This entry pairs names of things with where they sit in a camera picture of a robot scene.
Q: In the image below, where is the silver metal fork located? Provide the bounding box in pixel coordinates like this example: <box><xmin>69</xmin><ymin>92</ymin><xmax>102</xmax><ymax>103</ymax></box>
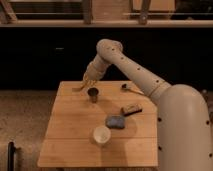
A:
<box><xmin>72</xmin><ymin>87</ymin><xmax>83</xmax><ymax>92</ymax></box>

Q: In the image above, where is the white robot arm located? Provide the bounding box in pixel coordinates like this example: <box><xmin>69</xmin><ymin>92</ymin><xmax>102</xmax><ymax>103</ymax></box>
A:
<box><xmin>83</xmin><ymin>39</ymin><xmax>213</xmax><ymax>171</ymax></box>

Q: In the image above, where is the dark metal cup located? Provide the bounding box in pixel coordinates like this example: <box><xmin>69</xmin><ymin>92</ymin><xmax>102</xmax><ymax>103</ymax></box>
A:
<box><xmin>87</xmin><ymin>87</ymin><xmax>99</xmax><ymax>103</ymax></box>

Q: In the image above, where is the white paper cup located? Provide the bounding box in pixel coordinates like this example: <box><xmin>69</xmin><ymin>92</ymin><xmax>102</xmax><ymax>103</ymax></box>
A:
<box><xmin>93</xmin><ymin>126</ymin><xmax>111</xmax><ymax>146</ymax></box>

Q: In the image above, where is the blue sponge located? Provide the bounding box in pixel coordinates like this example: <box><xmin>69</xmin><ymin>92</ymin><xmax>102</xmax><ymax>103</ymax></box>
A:
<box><xmin>105</xmin><ymin>116</ymin><xmax>125</xmax><ymax>129</ymax></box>

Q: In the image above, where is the brown block sponge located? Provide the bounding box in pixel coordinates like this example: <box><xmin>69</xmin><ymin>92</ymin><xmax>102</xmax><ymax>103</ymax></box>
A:
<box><xmin>121</xmin><ymin>103</ymin><xmax>142</xmax><ymax>116</ymax></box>

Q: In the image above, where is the wooden table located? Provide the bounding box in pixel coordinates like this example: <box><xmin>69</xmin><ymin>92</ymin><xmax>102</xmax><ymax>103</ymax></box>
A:
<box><xmin>38</xmin><ymin>81</ymin><xmax>158</xmax><ymax>168</ymax></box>

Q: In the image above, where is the black bar object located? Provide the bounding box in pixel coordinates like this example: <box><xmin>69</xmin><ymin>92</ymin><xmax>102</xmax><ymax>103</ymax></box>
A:
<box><xmin>7</xmin><ymin>142</ymin><xmax>16</xmax><ymax>171</ymax></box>

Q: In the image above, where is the wooden railing frame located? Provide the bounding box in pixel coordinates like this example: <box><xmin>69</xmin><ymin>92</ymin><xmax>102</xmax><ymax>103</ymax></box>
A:
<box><xmin>0</xmin><ymin>0</ymin><xmax>213</xmax><ymax>28</ymax></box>

